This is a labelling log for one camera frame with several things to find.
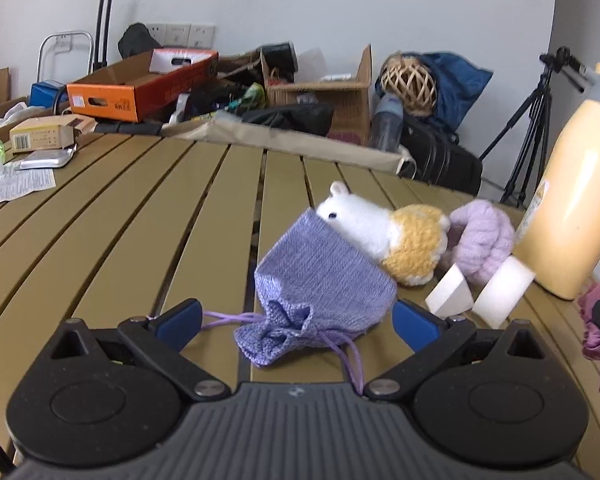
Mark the beige cardboard sheet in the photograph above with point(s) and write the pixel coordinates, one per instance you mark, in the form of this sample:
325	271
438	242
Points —
280	142

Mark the white wall socket row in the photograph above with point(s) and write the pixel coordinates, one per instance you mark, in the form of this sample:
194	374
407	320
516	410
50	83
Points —
200	35

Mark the printed paper leaflet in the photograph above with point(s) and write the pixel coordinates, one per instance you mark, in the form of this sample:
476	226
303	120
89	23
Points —
10	187

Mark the white crumpled plastic bag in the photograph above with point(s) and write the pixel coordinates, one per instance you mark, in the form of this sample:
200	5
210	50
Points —
10	120

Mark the black suitcase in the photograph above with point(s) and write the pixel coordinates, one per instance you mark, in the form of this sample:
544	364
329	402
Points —
445	160

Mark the black cloth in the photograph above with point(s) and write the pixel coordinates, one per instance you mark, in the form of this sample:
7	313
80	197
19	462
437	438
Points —
290	117

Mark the grey blue water bottle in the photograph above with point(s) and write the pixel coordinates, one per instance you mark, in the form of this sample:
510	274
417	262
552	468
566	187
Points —
387	125

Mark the woven rattan ball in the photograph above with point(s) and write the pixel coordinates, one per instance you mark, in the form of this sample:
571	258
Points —
410	85

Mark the white foam block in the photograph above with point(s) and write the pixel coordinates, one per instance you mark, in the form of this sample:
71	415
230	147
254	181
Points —
502	292

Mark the open brown cardboard box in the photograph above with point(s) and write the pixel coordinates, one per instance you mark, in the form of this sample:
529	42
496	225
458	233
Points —
365	75

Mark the yellow thermos jug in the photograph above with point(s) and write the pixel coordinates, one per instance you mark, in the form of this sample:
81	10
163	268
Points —
570	200

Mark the blue box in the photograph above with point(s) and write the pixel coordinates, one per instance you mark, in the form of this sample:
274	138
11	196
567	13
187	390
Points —
45	92

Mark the silver foil pouch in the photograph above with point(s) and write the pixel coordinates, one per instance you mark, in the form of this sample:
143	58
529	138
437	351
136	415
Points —
45	160

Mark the blue fabric bag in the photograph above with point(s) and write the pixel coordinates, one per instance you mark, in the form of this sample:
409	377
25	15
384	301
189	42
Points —
460	90

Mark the black bag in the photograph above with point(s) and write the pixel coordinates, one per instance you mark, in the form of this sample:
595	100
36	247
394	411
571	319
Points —
137	40

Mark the white foam wedge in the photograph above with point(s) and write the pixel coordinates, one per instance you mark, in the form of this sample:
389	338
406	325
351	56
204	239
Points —
450	292

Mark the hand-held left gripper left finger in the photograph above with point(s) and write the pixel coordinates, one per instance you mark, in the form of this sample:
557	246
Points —
182	322

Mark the silver hand truck frame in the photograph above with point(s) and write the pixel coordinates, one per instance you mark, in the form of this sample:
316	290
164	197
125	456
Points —
41	62

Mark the purple yarn scrunchie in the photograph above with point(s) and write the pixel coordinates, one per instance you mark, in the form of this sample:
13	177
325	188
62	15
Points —
480	240

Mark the orange cardboard box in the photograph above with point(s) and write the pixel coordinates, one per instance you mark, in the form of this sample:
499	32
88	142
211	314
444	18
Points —
105	102

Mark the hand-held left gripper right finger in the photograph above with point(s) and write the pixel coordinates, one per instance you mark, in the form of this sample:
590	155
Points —
415	327

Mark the black square box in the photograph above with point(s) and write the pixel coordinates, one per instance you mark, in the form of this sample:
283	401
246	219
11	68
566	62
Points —
280	57

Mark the small tan cardboard box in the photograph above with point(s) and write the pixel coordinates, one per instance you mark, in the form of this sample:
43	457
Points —
40	135

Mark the black camera tripod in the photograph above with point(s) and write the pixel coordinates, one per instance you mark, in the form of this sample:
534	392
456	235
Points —
540	110

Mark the white and yellow plush hamster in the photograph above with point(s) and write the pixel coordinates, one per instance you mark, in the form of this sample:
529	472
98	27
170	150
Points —
365	220

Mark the white and red box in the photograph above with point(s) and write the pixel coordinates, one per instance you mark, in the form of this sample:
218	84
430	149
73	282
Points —
175	61

